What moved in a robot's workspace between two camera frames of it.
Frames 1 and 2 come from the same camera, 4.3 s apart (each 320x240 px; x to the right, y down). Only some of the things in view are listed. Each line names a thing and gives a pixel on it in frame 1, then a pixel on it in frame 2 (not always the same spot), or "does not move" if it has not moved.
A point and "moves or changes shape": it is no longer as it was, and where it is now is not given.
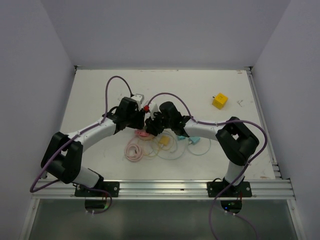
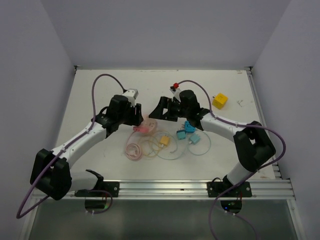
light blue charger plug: x=194 y=139 does not move
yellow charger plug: x=164 y=140 does not move
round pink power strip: x=148 y=138 moves or changes shape
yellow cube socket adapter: x=219 y=101 does not move
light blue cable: x=184 y=151 does not move
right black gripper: x=151 y=125 -> x=165 y=102
